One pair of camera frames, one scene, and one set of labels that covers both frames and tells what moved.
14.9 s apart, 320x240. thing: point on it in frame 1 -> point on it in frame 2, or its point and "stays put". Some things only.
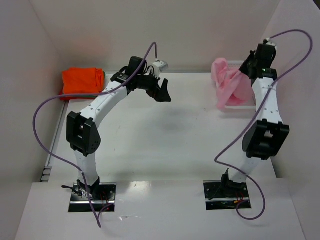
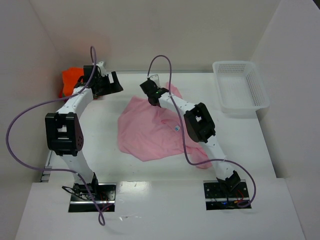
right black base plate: x=225 y=194 stays put
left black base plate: x=103 y=195 stays put
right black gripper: x=249 y=66 -> x=146 y=86
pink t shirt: x=233 y=87 -> x=148 y=132
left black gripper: x=155 y=88 -> x=107 y=83
